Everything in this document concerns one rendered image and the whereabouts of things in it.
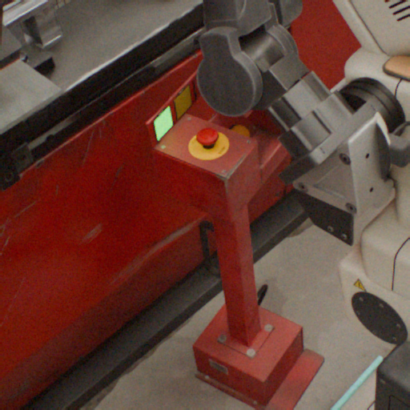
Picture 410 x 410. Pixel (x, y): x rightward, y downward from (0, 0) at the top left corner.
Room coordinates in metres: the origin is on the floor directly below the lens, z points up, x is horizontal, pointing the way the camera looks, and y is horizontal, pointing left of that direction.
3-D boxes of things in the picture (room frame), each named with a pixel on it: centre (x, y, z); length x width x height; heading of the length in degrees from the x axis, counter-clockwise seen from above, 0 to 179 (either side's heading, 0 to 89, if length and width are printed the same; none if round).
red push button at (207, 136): (1.18, -0.02, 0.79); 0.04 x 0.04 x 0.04
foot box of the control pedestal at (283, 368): (1.20, -0.07, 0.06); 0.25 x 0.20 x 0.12; 50
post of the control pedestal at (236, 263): (1.22, -0.05, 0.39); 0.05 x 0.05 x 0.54; 50
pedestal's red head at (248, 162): (1.22, -0.05, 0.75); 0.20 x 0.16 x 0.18; 140
